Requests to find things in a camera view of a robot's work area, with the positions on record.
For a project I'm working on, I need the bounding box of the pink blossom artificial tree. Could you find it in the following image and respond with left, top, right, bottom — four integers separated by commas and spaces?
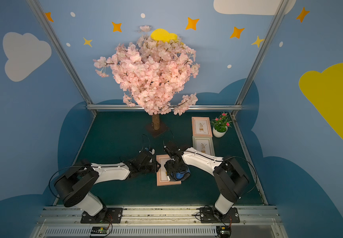
94, 25, 200, 136

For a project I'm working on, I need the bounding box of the controller board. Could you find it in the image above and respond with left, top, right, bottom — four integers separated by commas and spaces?
89, 226, 110, 238
216, 226, 231, 238

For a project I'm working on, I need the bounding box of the green picture frame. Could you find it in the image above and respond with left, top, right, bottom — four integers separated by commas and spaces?
192, 136, 215, 156

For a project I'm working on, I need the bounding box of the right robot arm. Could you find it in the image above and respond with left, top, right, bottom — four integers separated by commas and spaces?
163, 141, 250, 216

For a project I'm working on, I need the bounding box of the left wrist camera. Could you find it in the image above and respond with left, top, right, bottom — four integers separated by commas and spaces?
146, 148, 155, 155

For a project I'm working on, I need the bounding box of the left controller board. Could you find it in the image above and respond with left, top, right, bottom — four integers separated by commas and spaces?
89, 226, 110, 238

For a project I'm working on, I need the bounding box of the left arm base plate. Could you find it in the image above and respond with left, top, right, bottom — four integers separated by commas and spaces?
80, 207, 123, 224

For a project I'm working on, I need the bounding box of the pink picture frame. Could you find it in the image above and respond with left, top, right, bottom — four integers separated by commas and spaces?
156, 154, 181, 186
191, 117, 213, 137

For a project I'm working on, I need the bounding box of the right controller board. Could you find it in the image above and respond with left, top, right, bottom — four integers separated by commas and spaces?
216, 226, 231, 238

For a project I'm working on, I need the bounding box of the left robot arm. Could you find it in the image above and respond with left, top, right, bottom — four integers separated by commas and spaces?
54, 148, 161, 223

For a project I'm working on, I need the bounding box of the white pot with flowers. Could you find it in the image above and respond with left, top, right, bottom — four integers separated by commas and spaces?
210, 112, 231, 138

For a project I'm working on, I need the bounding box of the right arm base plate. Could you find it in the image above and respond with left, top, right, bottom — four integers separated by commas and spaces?
195, 206, 240, 224

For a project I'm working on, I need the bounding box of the aluminium front rail assembly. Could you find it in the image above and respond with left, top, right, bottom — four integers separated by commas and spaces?
31, 205, 288, 238

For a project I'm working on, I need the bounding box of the blue and grey cloth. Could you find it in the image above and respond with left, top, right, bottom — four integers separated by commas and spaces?
164, 160, 191, 181

